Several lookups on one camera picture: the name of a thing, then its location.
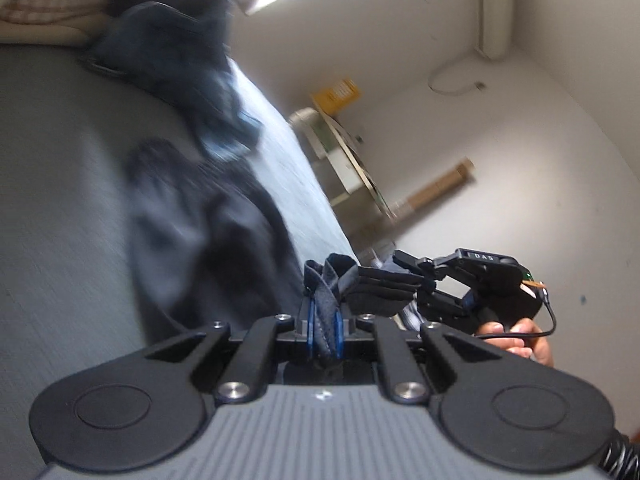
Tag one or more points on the yellow box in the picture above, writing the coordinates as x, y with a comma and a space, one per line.
333, 99

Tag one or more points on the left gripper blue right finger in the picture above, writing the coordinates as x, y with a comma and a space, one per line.
343, 325

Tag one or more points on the dark navy shorts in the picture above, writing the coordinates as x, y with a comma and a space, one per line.
207, 243

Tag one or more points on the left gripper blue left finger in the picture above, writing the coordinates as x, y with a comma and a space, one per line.
307, 325

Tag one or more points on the white shelf unit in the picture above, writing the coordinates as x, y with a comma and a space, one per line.
335, 162

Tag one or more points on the right hand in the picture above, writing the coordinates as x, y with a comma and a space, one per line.
532, 348

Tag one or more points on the dark teal garment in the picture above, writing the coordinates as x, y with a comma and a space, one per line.
177, 50

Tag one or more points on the white wall device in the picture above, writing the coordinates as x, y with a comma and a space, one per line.
494, 28

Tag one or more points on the cardboard tube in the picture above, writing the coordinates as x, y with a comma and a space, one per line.
437, 189

